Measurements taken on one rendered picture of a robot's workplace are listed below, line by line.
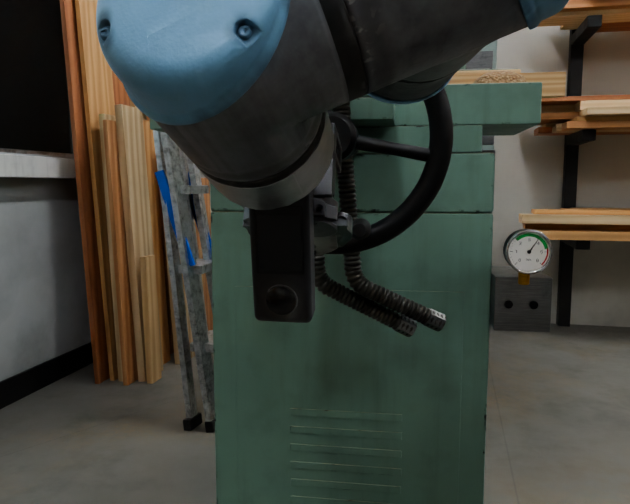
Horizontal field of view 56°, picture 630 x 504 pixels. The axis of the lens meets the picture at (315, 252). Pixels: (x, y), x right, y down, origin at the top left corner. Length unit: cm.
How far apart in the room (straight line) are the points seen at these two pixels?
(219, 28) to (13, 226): 207
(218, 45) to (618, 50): 333
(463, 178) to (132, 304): 167
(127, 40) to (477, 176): 71
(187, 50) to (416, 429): 81
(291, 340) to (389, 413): 19
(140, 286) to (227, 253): 141
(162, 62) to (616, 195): 329
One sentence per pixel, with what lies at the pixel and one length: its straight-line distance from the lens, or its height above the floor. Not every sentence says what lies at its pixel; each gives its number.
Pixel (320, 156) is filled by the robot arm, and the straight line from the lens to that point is 37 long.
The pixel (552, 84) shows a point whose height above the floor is 92.
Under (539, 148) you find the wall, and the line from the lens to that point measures 341.
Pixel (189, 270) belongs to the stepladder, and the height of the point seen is 50.
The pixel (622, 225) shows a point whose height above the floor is 56.
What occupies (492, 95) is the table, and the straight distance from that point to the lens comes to 93.
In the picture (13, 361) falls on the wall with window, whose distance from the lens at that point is 235.
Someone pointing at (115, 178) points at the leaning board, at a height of 77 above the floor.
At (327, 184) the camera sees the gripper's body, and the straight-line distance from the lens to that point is 47.
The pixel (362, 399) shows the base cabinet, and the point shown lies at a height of 41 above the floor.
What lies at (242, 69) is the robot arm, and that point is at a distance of 26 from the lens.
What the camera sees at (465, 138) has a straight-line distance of 92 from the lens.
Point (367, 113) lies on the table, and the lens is 83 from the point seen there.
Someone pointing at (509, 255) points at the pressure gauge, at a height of 65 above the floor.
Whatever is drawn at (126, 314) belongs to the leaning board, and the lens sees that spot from 236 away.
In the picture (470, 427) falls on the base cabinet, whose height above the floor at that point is 38.
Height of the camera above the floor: 75
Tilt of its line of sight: 7 degrees down
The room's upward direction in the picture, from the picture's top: straight up
